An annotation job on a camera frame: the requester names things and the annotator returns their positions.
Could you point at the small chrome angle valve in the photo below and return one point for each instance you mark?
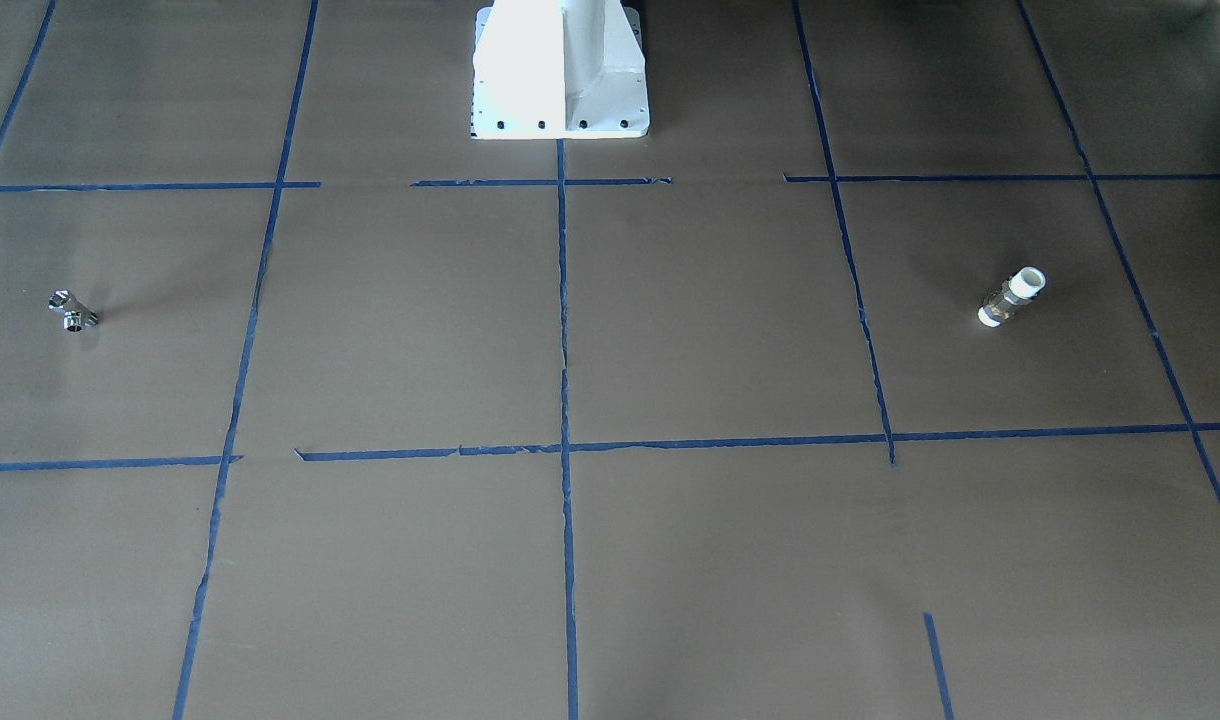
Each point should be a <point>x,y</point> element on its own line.
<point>75,315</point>

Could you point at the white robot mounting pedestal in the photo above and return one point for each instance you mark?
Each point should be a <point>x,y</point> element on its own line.
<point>551,70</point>

